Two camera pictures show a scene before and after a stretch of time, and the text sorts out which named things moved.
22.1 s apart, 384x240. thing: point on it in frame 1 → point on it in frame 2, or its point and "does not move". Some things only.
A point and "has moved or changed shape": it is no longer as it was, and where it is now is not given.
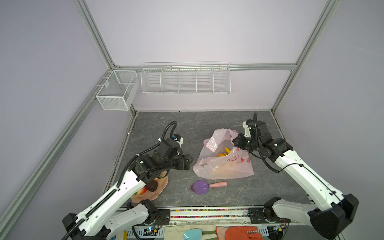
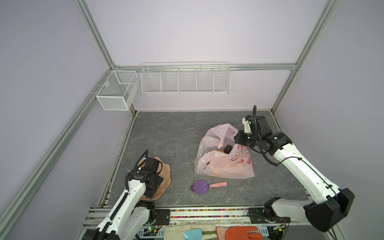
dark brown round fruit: x=152 y=185 has moved or changed shape
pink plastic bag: x=220 y=158 has moved or changed shape
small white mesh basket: x=117 y=92 does not move
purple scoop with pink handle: x=201 y=187 does not move
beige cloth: x=176 y=232 does not move
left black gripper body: x=180 y=162 → x=151 y=189
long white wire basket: x=186 y=78 does not move
